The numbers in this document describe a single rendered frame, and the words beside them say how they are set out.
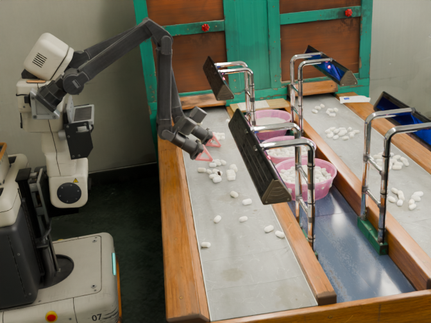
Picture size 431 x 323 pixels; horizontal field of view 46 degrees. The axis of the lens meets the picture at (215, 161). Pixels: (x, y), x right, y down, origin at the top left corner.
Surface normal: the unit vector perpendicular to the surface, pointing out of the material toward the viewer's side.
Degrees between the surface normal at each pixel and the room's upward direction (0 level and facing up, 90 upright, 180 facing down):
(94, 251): 0
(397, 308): 90
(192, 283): 0
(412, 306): 90
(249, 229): 0
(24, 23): 90
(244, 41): 90
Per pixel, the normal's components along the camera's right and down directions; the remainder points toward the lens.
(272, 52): 0.12, 0.39
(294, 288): -0.08, -0.91
